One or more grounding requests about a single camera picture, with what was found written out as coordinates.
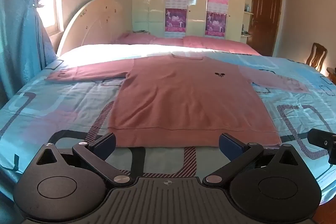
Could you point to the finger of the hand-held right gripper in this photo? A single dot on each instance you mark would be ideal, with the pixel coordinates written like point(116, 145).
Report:
point(321, 140)

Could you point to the curtain tieback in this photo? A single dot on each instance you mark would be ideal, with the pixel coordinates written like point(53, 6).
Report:
point(37, 5)

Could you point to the pink sweater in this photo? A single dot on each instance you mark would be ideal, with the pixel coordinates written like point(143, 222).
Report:
point(183, 95)

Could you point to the pink pillow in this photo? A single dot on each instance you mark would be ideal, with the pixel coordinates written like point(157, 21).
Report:
point(134, 37)

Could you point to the wooden chair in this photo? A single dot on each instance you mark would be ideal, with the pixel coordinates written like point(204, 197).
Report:
point(316, 56)

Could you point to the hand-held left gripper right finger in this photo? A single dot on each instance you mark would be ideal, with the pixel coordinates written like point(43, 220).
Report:
point(229, 145)

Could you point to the white corner shelves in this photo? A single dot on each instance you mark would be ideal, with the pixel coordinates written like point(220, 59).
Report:
point(248, 12)

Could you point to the clutter on nightstand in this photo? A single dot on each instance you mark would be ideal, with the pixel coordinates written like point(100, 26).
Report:
point(139, 31)

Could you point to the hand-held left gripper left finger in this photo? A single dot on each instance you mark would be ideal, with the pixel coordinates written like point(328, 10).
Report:
point(105, 145)

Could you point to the blue patterned quilt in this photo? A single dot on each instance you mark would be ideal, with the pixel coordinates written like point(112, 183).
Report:
point(52, 100)

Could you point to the brown wooden door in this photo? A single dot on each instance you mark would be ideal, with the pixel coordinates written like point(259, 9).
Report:
point(265, 16)

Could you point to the blue patterned curtain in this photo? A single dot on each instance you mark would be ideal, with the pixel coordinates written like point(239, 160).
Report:
point(18, 29)

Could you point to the cream round headboard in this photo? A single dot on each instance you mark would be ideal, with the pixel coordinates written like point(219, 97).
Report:
point(89, 22)

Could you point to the pink bedsheet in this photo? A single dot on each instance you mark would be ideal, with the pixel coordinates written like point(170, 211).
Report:
point(210, 44)

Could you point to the window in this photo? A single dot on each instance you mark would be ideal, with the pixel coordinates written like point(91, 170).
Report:
point(51, 11)

